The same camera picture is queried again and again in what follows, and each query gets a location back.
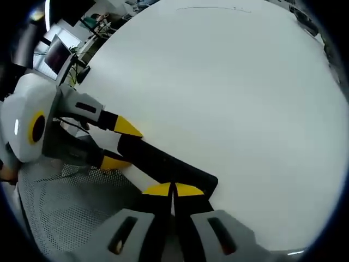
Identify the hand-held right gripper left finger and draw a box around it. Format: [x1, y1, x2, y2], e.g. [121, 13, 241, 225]
[54, 182, 174, 262]

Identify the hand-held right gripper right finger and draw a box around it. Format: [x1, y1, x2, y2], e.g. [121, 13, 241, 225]
[174, 182, 290, 262]

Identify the person's left hand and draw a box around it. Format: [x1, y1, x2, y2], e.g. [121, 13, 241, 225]
[0, 163, 19, 186]

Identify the black cable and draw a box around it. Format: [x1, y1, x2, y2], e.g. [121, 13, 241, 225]
[56, 116, 91, 135]

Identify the monitor on stand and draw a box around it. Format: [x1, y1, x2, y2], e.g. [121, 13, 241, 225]
[43, 34, 79, 86]

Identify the green chair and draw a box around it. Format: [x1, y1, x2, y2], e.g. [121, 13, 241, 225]
[83, 15, 99, 32]

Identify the grey mesh basket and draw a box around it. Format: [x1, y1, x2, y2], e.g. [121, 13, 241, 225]
[15, 160, 153, 259]

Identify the black remote control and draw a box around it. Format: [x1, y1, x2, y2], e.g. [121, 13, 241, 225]
[117, 135, 219, 198]

